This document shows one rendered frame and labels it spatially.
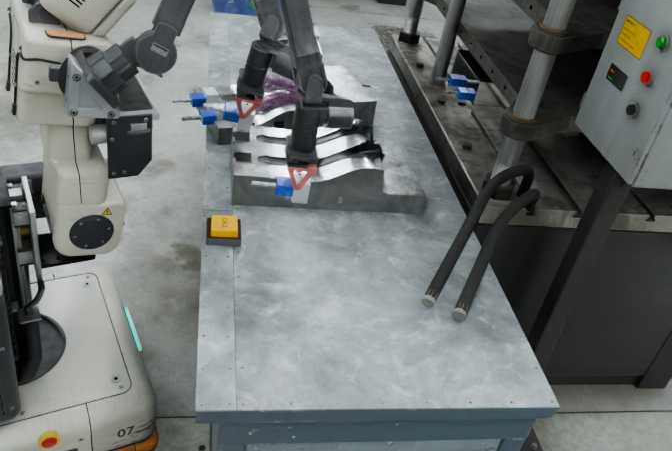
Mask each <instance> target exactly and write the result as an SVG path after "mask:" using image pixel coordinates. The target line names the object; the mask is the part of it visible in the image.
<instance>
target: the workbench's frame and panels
mask: <svg viewBox="0 0 672 451"><path fill-rule="evenodd" d="M557 410H558V408H482V409H395V410H307V411H237V404H236V411H219V412H196V424H201V423H210V450H209V451H520V449H521V447H522V445H523V443H524V441H525V439H526V438H527V437H528V435H529V433H530V431H531V429H532V427H533V425H534V423H535V421H536V419H538V418H553V417H554V415H555V414H556V412H557Z"/></svg>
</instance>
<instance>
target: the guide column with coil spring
mask: <svg viewBox="0 0 672 451"><path fill-rule="evenodd" d="M465 3H466V0H450V4H449V8H448V12H447V16H446V20H445V23H444V27H443V31H442V35H441V39H440V43H439V47H438V51H437V55H436V59H435V63H434V66H433V70H432V74H431V78H430V83H431V84H432V85H435V86H443V85H444V82H445V81H439V80H434V77H444V78H446V74H447V70H448V67H449V63H450V59H451V56H452V52H453V48H454V44H455V41H456V37H457V31H458V28H459V24H460V21H461V18H462V15H463V11H464V7H465Z"/></svg>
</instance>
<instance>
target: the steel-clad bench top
mask: <svg viewBox="0 0 672 451"><path fill-rule="evenodd" d="M316 25H317V28H318V31H319V35H320V38H319V43H320V46H321V50H322V53H323V58H322V63H324V66H336V65H342V66H343V67H344V68H345V69H346V70H347V71H348V72H349V73H350V74H351V75H352V76H353V77H354V78H355V79H356V80H357V81H358V82H359V83H360V84H362V85H369V86H376V87H379V89H377V88H370V87H364V88H365V89H366V90H367V91H368V92H369V93H370V94H371V95H372V96H373V97H374V98H375V99H376V100H377V104H376V109H375V114H374V118H373V123H372V127H373V141H375V140H376V141H375V142H374V143H376V144H390V145H404V146H405V148H406V150H407V153H408V155H409V157H410V160H411V162H412V164H413V167H414V169H415V171H416V174H417V176H418V178H419V181H420V183H421V185H422V188H423V190H424V192H425V195H426V198H425V201H424V205H423V208H422V212H421V214H406V213H386V212H366V211H346V210H325V209H305V208H285V207H265V206H245V205H232V204H231V155H230V151H231V144H226V145H217V143H216V141H215V140H214V138H213V136H212V134H211V133H210V131H209V129H208V127H207V126H206V145H205V171H204V197H203V223H202V248H201V274H200V300H199V326H198V352H197V377H196V403H195V412H219V411H236V404H237V411H307V410H395V409H482V408H559V407H560V405H559V403H558V401H557V399H556V397H555V395H554V393H553V391H552V389H551V387H550V385H549V383H548V381H547V379H546V377H545V375H544V373H543V371H542V369H541V367H540V365H539V363H538V361H537V359H536V357H535V355H534V353H533V351H532V349H531V347H530V344H529V342H528V340H527V338H526V336H525V334H524V332H523V330H522V328H521V326H520V324H519V322H518V320H517V318H516V316H515V314H514V312H513V310H512V308H511V306H510V304H509V302H508V300H507V298H506V296H505V294H504V292H503V290H502V288H501V286H500V284H499V282H498V279H497V277H496V275H495V273H494V271H493V269H492V267H491V265H490V263H489V264H488V266H487V268H486V271H485V273H484V275H483V278H482V280H481V283H480V285H479V287H478V290H477V292H476V294H475V297H474V299H473V301H472V304H471V306H470V309H469V311H468V313H467V316H466V318H465V320H463V321H458V320H456V319H455V318H454V317H453V316H452V313H453V311H454V308H455V306H456V303H457V301H458V299H459V297H460V294H461V292H462V290H463V288H464V286H465V283H466V281H467V279H468V277H469V274H470V272H471V270H472V268H473V265H474V263H475V261H476V259H477V256H478V254H479V252H480V250H481V245H480V243H479V241H478V239H477V237H476V235H475V233H474V231H473V232H472V234H471V236H470V238H469V240H468V241H467V243H466V245H465V247H464V249H463V251H462V253H461V255H460V257H459V259H458V261H457V262H456V264H455V266H454V268H453V270H452V272H451V274H450V276H449V278H448V280H447V282H446V284H445V285H444V287H443V289H442V291H441V293H440V295H439V297H438V299H437V301H436V303H435V304H434V306H433V307H427V306H425V305H424V304H423V303H422V298H423V296H424V294H425V292H426V291H427V289H428V287H429V285H430V283H431V281H432V280H433V278H434V276H435V274H436V272H437V270H438V269H439V267H440V265H441V263H442V261H443V259H444V257H445V256H446V254H447V252H448V250H449V248H450V246H451V245H452V243H453V241H454V239H455V237H456V235H457V234H458V232H459V230H460V228H461V226H462V224H463V222H464V221H465V219H466V214H465V212H464V210H463V208H462V206H461V204H460V202H459V200H458V198H457V196H456V194H455V192H454V190H453V188H452V186H451V184H450V182H449V180H448V178H447V176H446V174H445V172H444V170H443V168H442V166H441V164H440V162H439V160H438V158H437V156H436V154H435V152H434V150H433V147H432V145H431V143H430V141H429V139H428V137H427V135H426V133H425V131H424V129H423V127H422V125H421V123H420V121H419V119H418V117H417V115H416V113H415V111H414V109H413V107H412V105H411V103H410V101H409V99H408V97H407V95H406V93H405V91H404V89H403V87H402V85H401V82H400V80H399V78H398V76H397V74H396V72H395V70H394V68H393V66H392V64H391V62H390V60H389V58H388V56H387V54H386V52H385V50H384V48H383V46H382V44H381V42H380V40H379V38H378V36H377V34H376V32H375V30H374V29H371V28H361V27H352V26H342V25H333V24H324V23H316ZM228 26H229V33H228ZM260 30H261V28H260V25H259V21H258V17H257V16H248V15H239V14H229V13H220V12H211V17H210V42H209V68H208V87H213V86H228V85H232V84H234V83H237V82H236V79H237V77H239V70H240V68H244V67H245V64H246V61H247V57H248V54H249V50H250V47H251V44H252V41H254V40H259V39H260V37H259V33H260ZM229 73H230V81H229ZM212 215H222V216H232V215H233V216H237V219H240V220H241V239H242V240H241V246H219V245H206V227H207V218H211V216H212ZM233 262H234V275H233ZM234 309H235V323H234ZM235 357H236V371H235Z"/></svg>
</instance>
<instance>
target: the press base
mask: <svg viewBox="0 0 672 451"><path fill-rule="evenodd" d="M387 56H388V58H389V60H390V62H391V64H392V66H393V68H394V70H395V72H396V74H397V76H398V78H399V80H400V82H401V85H402V87H403V89H404V91H405V93H406V95H407V97H408V99H409V101H410V103H411V105H412V107H413V109H414V111H415V113H416V115H417V117H418V119H419V121H420V123H421V125H422V127H423V129H424V131H425V133H426V135H427V137H428V139H429V141H430V143H431V145H432V147H433V150H434V152H435V154H436V156H437V158H438V160H439V162H440V164H441V166H442V168H443V170H444V172H445V174H446V176H447V178H448V180H449V182H450V184H451V186H452V188H453V190H454V192H455V194H456V196H457V198H458V200H459V202H460V204H461V206H462V208H463V210H464V212H465V214H466V217H467V215H468V213H469V211H470V210H471V206H470V204H469V202H468V200H467V198H466V196H465V194H464V192H463V190H462V188H461V186H460V184H459V182H458V181H457V179H456V177H455V175H454V173H453V171H452V169H451V167H450V165H449V163H448V161H447V159H446V157H445V155H444V153H443V151H442V149H441V147H440V145H439V143H438V141H437V139H436V137H435V136H434V134H433V132H432V130H431V128H430V126H429V124H428V122H427V120H426V118H425V116H424V114H423V112H422V110H421V108H420V106H419V104H418V102H417V100H416V98H415V96H414V94H413V93H412V91H411V89H410V87H409V85H408V83H407V81H406V79H405V77H404V75H403V73H402V71H401V69H400V67H399V65H398V63H397V61H396V59H395V57H394V55H393V53H392V51H391V49H388V53H387ZM492 225H493V224H484V223H479V222H477V224H476V226H475V228H474V230H473V231H474V233H475V235H476V237H477V239H478V241H479V243H480V245H481V247H482V245H483V243H484V241H485V238H486V236H487V234H488V232H489V230H490V228H491V226H492ZM575 230H576V228H568V227H547V226H526V225H506V227H505V228H504V230H503V232H502V234H501V236H500V238H499V240H498V242H497V245H496V247H495V249H494V252H493V254H492V257H491V259H490V261H489V263H490V265H491V267H492V269H493V271H494V273H495V275H496V277H497V279H498V282H499V284H500V286H501V288H502V290H503V292H504V294H505V296H506V298H507V300H508V302H509V304H510V306H511V308H512V310H513V312H514V314H515V316H516V318H517V320H518V322H519V324H520V326H521V328H522V330H523V332H524V334H525V336H526V338H528V335H529V333H530V331H531V329H532V327H533V324H534V322H535V320H536V318H537V315H538V313H539V311H540V309H541V306H542V304H543V302H544V300H545V297H546V295H547V293H548V291H549V288H550V286H551V284H552V282H553V279H554V277H555V275H556V273H557V270H558V268H559V266H560V264H561V261H562V259H563V257H564V255H565V252H566V250H567V248H568V246H569V243H570V241H571V239H572V237H573V234H574V232H575ZM671 330H672V232H652V231H631V230H610V232H609V234H608V236H607V238H606V240H605V242H604V244H603V246H602V248H601V251H600V253H599V255H598V257H597V259H596V261H595V263H594V265H593V267H592V269H591V271H590V273H589V275H588V278H587V280H586V282H585V284H584V286H583V288H582V290H581V292H580V294H579V296H578V298H577V300H576V303H575V305H574V307H573V309H572V311H571V313H570V315H569V317H568V319H567V321H566V323H565V325H564V327H563V330H562V332H561V334H560V336H559V338H558V340H557V342H556V344H555V346H554V348H553V350H552V352H551V354H550V357H549V359H548V361H547V363H546V365H545V367H544V369H543V373H544V375H545V377H546V379H547V381H548V383H549V385H583V384H634V382H635V381H636V379H637V377H638V376H643V375H644V374H645V373H646V371H647V369H648V368H649V366H650V364H651V363H652V361H653V359H654V358H655V356H656V355H657V353H658V351H659V350H660V348H661V346H662V345H663V343H664V341H665V340H666V338H667V336H668V335H669V333H670V331H671Z"/></svg>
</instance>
